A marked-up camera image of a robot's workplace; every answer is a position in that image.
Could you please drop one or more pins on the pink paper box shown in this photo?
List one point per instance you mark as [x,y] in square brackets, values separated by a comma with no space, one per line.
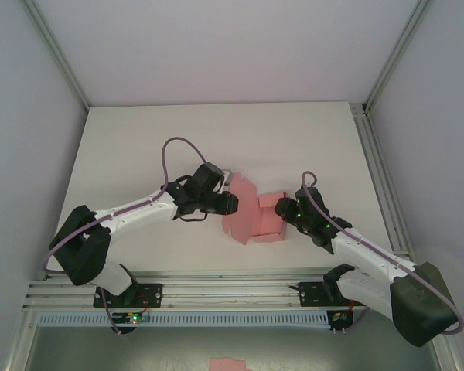
[268,220]

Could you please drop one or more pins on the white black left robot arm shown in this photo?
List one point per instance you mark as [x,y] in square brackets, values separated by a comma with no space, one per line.
[139,212]

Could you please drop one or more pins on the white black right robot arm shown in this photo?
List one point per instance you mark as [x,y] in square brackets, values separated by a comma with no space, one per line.
[371,263]

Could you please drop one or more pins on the small green circuit board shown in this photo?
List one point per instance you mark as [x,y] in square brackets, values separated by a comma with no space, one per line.
[338,317]

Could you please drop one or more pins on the circuit board with green light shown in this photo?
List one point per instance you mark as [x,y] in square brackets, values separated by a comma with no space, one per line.
[133,318]

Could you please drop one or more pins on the spare flat pink paper sheet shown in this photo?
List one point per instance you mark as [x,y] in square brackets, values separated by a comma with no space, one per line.
[228,364]

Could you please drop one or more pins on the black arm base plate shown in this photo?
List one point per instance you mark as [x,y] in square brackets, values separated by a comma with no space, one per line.
[151,295]
[313,293]

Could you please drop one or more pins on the aluminium side frame rail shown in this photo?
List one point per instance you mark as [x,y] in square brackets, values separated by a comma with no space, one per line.
[383,185]

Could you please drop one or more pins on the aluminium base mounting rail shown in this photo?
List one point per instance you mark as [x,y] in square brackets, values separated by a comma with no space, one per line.
[232,293]

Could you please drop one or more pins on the aluminium corner frame post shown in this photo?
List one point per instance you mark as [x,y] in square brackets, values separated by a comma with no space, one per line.
[58,54]
[394,54]

